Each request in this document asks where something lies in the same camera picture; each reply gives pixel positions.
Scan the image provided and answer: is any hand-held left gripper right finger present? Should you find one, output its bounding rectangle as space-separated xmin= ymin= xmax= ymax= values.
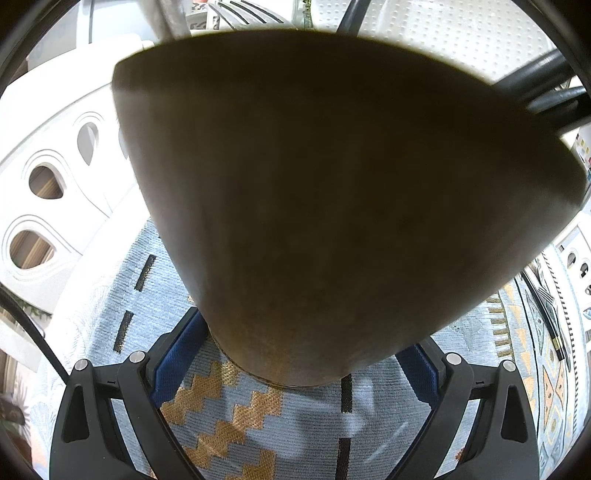
xmin=390 ymin=337 xmax=541 ymax=480

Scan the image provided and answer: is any wooden utensil holder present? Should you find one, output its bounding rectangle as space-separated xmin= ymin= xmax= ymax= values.
xmin=112 ymin=28 xmax=589 ymax=388

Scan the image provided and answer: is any white carved chair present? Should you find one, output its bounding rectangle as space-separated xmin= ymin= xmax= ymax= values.
xmin=554 ymin=231 xmax=591 ymax=324
xmin=0 ymin=41 xmax=162 ymax=315

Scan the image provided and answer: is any blue patterned table mat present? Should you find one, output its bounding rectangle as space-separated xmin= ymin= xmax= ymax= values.
xmin=28 ymin=217 xmax=591 ymax=480

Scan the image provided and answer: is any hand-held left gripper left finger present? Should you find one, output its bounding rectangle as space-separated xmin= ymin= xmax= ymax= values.
xmin=48 ymin=307 xmax=211 ymax=480

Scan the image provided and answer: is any black cable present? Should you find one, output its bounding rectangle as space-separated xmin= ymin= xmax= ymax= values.
xmin=0 ymin=293 xmax=66 ymax=385

